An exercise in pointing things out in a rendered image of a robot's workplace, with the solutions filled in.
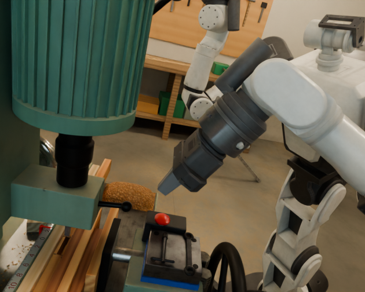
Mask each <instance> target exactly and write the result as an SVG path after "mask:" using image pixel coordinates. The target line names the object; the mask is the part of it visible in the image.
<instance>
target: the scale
mask: <svg viewBox="0 0 365 292"><path fill-rule="evenodd" d="M46 226H47V227H51V229H52V228H53V226H54V224H50V223H47V224H46ZM51 229H50V228H44V229H43V230H42V232H41V234H40V235H39V236H38V238H37V240H36V241H35V243H34V244H33V245H32V247H31V249H30V250H29V252H28V253H27V255H26V256H25V258H24V259H23V261H22V263H21V264H20V266H19V267H18V269H17V270H16V272H15V273H14V275H13V276H12V278H11V280H10V281H9V283H8V284H7V285H6V287H5V288H4V290H3V292H13V290H14V289H15V288H16V286H17V284H18V282H19V281H20V279H21V278H22V276H23V275H24V273H25V271H26V270H27V268H28V266H29V265H30V263H31V261H32V260H33V258H34V257H35V255H36V253H37V252H38V250H39V248H40V247H41V245H42V243H43V242H44V240H45V239H46V237H47V236H48V234H49V232H50V230H51Z"/></svg>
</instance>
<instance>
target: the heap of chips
mask: <svg viewBox="0 0 365 292"><path fill-rule="evenodd" d="M155 194H156V193H154V192H152V191H151V190H150V189H149V188H146V187H144V186H142V185H138V184H133V183H129V182H112V183H110V184H107V185H106V187H105V189H104V192H103V198H102V201H106V202H118V203H123V202H124V201H129V202H130V203H131V204H132V209H136V210H141V211H148V210H151V211H153V209H154V201H155Z"/></svg>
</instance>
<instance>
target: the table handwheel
mask: <svg viewBox="0 0 365 292"><path fill-rule="evenodd" d="M221 259H222V260H221ZM220 260H221V270H220V278H219V282H218V289H217V292H225V287H226V281H227V271H228V263H229V268H230V272H231V282H232V292H247V285H246V277H245V272H244V267H243V263H242V259H241V257H240V254H239V252H238V251H237V249H236V247H235V246H234V245H232V244H231V243H229V242H221V243H219V244H218V245H217V246H216V247H215V248H214V250H213V251H212V253H211V255H210V261H209V264H208V267H207V269H208V270H210V272H211V274H212V278H211V282H210V285H209V286H208V289H207V292H211V291H212V287H213V282H214V277H215V274H216V270H217V267H218V265H219V262H220Z"/></svg>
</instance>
